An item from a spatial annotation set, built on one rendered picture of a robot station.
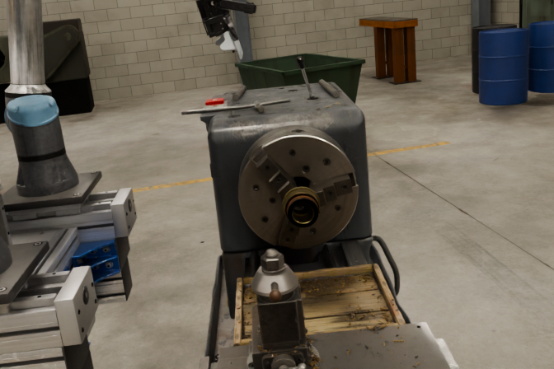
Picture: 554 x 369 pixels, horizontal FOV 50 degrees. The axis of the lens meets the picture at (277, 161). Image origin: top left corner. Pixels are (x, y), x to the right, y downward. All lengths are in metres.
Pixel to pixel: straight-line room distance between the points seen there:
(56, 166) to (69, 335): 0.57
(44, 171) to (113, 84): 9.92
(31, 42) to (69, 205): 0.44
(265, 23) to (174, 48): 1.77
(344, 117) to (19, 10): 0.90
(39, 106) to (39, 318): 0.60
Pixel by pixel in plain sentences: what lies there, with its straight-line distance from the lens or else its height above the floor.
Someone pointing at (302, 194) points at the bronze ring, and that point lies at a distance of 1.44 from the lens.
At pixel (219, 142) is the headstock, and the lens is 1.68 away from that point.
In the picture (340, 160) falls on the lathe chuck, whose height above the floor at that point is 1.16.
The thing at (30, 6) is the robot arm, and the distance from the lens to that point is 1.71.
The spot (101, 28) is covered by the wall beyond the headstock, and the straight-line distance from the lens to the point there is 11.41.
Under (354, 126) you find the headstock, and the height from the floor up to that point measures 1.21.
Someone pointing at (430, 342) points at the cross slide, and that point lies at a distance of 1.14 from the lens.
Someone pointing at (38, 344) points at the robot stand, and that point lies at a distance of 1.17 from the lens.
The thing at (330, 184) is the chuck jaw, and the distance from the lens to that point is 1.52.
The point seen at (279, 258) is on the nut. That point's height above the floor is 1.17.
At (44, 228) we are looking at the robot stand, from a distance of 1.63.
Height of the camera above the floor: 1.59
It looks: 16 degrees down
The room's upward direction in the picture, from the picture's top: 6 degrees counter-clockwise
